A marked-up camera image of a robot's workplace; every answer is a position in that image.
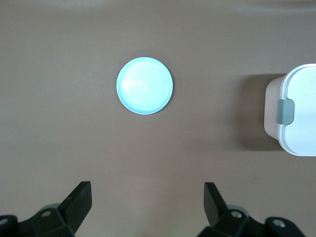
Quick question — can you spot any light blue round plate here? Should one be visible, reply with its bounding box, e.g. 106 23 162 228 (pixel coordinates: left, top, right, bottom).
116 57 173 116

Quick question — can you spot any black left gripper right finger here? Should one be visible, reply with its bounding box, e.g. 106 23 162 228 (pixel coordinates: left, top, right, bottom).
197 182 304 237

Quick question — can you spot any white lidded storage box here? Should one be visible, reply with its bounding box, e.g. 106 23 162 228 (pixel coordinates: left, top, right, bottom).
263 63 316 157

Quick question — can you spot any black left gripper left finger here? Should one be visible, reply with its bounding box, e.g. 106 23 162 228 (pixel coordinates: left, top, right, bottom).
0 181 93 237

